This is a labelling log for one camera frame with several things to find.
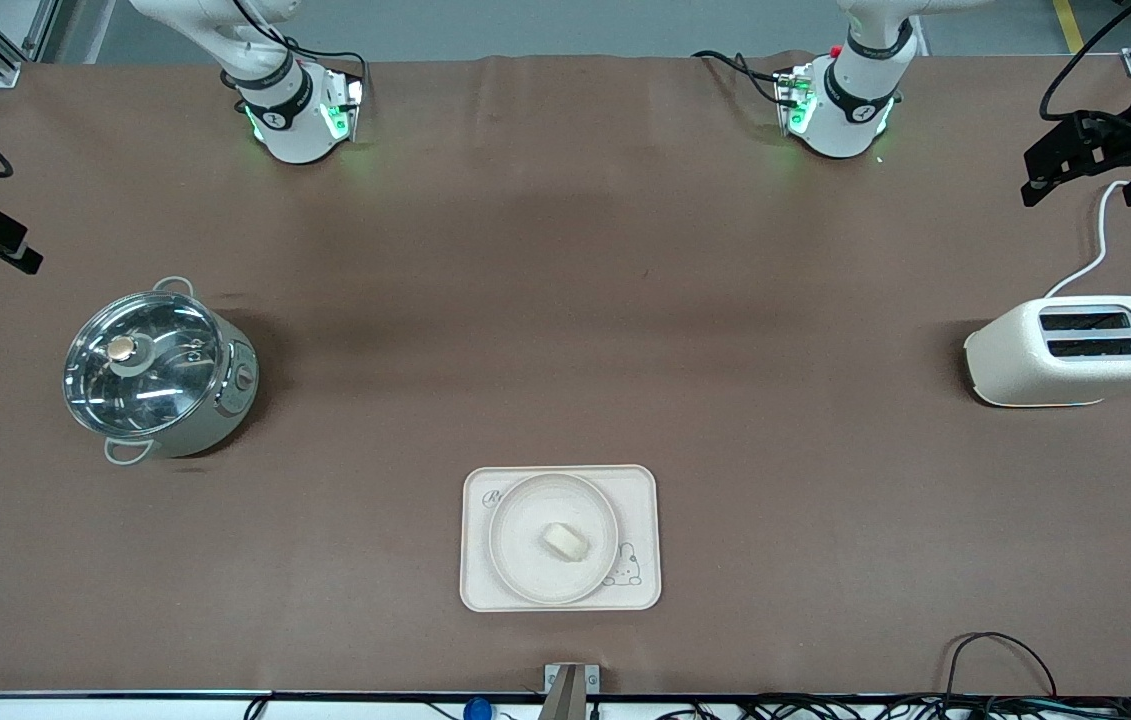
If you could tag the cream two-slot toaster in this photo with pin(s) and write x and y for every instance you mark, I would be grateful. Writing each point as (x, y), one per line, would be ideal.
(1065, 375)

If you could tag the blue round cap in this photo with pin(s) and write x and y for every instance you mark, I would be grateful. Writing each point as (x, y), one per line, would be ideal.
(476, 710)

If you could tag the steel electric cooking pot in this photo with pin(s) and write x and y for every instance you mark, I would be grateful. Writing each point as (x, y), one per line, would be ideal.
(225, 395)

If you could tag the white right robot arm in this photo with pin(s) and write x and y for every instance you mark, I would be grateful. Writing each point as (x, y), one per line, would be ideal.
(290, 120)

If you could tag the cream rabbit print tray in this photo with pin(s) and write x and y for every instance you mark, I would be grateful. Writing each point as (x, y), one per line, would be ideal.
(640, 490)

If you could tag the brown table cover sheet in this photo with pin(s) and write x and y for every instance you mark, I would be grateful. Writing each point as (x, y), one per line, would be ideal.
(565, 250)

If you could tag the pale steamed bun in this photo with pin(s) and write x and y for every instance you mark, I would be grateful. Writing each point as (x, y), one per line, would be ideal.
(565, 541)

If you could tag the glass pot lid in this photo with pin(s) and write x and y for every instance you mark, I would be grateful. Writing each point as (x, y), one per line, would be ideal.
(140, 362)

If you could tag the grey metal camera bracket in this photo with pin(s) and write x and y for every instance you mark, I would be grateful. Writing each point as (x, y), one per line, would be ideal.
(565, 690)

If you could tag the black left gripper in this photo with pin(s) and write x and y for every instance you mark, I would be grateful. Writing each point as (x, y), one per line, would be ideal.
(1121, 138)

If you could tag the cream round plate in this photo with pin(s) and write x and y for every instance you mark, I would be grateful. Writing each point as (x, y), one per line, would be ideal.
(525, 545)

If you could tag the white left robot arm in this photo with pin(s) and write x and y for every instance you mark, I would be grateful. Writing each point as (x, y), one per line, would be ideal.
(850, 110)

